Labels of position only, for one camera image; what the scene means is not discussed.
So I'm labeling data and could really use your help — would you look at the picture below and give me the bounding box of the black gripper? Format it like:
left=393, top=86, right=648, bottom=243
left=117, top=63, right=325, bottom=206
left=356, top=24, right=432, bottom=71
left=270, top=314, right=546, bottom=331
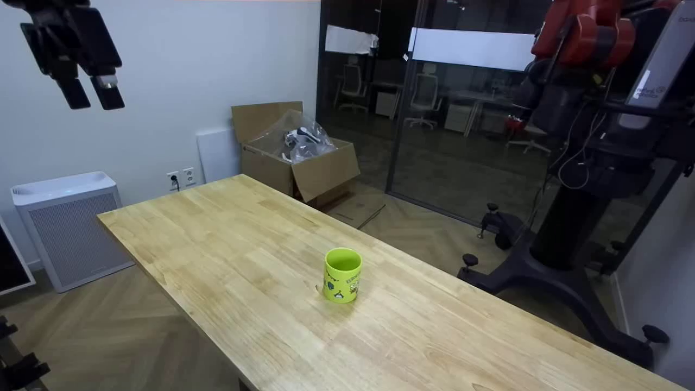
left=3, top=0, right=125, bottom=112

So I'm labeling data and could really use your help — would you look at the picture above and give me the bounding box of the yellow-green mug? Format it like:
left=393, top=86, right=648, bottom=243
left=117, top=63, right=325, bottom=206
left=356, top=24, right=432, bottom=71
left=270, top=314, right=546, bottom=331
left=321, top=249, right=363, bottom=304

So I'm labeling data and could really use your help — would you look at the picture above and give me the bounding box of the open cardboard box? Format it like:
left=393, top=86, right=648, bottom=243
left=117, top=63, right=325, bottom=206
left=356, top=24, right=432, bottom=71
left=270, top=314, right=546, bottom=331
left=230, top=103, right=362, bottom=206

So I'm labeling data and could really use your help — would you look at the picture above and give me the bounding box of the black monitor edge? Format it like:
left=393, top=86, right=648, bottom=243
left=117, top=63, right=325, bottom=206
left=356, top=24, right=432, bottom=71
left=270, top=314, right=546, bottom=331
left=0, top=222, right=35, bottom=296

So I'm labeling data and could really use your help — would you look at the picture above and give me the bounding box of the black tripod part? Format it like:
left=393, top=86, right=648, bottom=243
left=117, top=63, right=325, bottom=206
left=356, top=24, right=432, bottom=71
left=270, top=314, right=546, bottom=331
left=0, top=316, right=50, bottom=391

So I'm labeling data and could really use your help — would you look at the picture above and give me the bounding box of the red and black robot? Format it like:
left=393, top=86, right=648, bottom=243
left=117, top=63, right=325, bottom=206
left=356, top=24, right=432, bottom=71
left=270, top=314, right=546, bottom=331
left=459, top=0, right=695, bottom=367

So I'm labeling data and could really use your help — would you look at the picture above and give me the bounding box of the white wall outlet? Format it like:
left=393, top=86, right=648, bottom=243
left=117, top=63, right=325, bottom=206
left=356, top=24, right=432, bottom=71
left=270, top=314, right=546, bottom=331
left=167, top=166, right=198, bottom=192

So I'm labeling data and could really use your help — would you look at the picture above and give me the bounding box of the white wall panel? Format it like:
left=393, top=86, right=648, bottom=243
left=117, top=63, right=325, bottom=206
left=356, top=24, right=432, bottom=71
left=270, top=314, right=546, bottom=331
left=196, top=128, right=240, bottom=184

